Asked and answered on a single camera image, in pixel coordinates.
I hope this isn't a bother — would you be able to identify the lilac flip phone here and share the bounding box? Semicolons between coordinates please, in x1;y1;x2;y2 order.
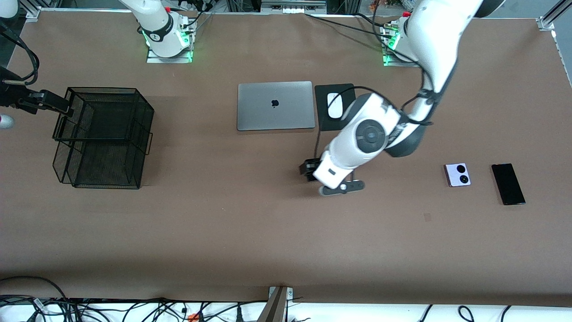
444;163;471;187

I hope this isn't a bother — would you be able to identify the black slab smartphone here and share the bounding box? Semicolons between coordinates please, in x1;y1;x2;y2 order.
491;163;526;206

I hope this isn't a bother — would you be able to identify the white computer mouse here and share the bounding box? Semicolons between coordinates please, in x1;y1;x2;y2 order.
327;93;344;119

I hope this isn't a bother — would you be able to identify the black mouse pad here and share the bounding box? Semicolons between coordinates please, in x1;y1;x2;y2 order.
315;83;361;132

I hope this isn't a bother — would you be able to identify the silver closed laptop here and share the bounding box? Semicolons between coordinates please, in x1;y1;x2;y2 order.
237;81;316;131

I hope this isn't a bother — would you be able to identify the metal equipment rack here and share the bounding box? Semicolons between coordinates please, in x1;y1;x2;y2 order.
226;0;353;15

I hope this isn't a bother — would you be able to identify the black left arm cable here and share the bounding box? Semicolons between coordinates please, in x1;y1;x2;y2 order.
313;85;447;161

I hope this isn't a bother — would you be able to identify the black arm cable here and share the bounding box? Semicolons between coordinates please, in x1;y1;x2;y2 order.
313;85;447;161
0;20;41;86

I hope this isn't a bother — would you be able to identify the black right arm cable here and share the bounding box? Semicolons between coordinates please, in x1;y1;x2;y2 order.
0;20;41;86

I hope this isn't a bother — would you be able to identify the black wire mesh basket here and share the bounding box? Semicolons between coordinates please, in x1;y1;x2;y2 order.
52;87;155;190

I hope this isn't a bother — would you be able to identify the aluminium frame corner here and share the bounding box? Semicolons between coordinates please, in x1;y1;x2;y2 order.
538;0;572;31
18;0;42;21

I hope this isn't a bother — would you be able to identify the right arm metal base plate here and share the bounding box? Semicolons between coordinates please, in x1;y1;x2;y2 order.
147;44;193;64

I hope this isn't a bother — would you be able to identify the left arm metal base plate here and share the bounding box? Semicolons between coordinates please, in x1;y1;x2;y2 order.
382;49;423;68

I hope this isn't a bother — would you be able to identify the aluminium profile post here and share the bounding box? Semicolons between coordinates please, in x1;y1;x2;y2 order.
259;286;294;322

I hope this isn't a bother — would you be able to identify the black cable on table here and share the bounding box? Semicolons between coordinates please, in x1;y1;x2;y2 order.
305;13;391;41

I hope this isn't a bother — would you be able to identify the black power plug cable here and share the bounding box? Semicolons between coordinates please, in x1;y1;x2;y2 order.
197;300;271;322

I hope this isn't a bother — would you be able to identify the black arched floor cable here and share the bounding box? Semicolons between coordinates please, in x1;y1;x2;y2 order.
0;275;68;305

